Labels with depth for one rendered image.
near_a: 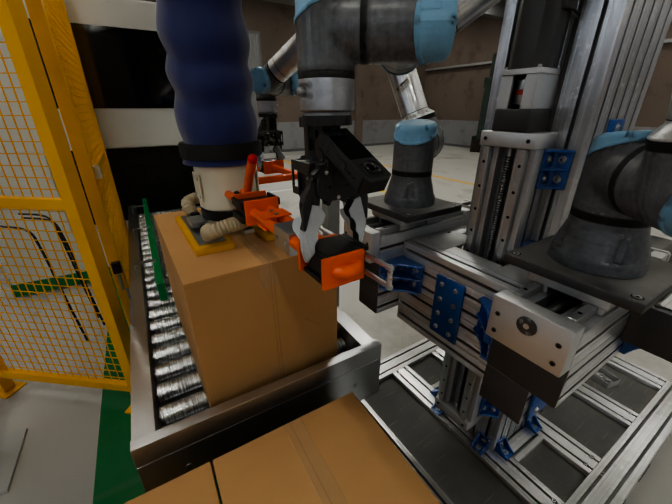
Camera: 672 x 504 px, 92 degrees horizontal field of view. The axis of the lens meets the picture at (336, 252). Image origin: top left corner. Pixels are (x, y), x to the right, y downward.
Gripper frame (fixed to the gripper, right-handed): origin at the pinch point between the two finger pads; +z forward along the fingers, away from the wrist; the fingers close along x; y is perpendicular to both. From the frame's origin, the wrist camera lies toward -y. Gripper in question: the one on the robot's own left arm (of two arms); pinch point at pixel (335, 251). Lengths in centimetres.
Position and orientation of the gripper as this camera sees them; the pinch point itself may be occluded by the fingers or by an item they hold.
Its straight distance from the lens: 51.2
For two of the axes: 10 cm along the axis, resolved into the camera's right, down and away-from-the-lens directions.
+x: -8.4, 2.2, -4.9
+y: -5.4, -3.3, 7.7
